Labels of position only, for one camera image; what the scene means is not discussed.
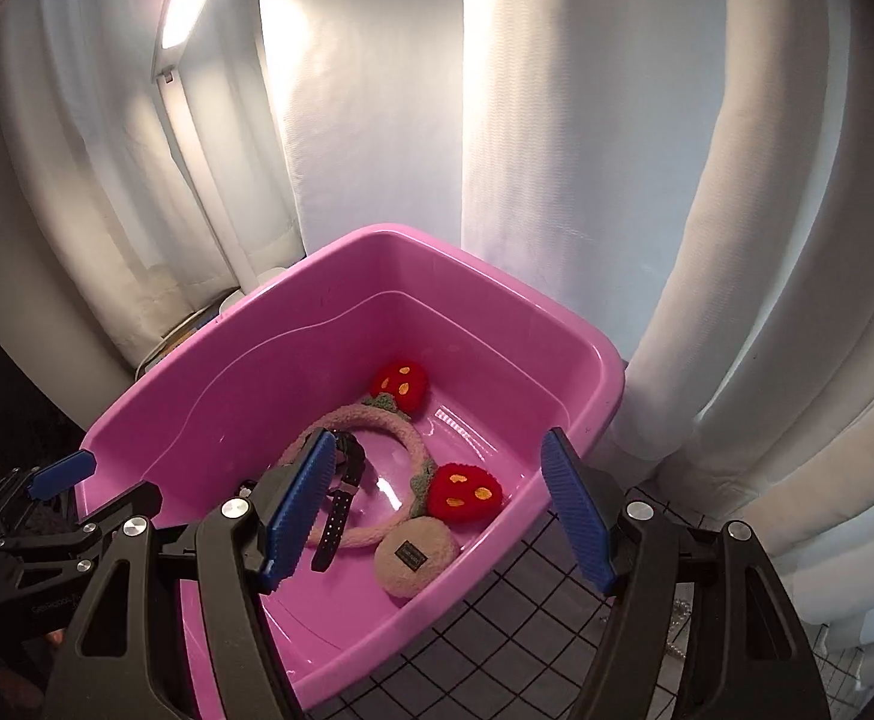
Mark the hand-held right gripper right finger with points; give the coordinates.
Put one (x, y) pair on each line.
(579, 517)

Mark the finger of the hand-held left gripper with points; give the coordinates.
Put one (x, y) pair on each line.
(84, 529)
(62, 474)

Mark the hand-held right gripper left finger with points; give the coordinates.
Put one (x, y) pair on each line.
(298, 510)

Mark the pink strawberry headband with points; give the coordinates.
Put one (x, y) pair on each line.
(467, 491)

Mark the beige fluffy hair clip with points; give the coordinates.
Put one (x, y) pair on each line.
(414, 570)

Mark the pink plastic tub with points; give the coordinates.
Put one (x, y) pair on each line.
(482, 330)

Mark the white black-grid tablecloth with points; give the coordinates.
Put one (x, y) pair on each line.
(527, 615)

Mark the pearl hair claw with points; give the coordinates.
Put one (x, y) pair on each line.
(680, 607)

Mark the cream thick curtain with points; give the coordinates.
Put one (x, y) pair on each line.
(804, 240)

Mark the white sheer curtain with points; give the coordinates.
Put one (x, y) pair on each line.
(407, 90)

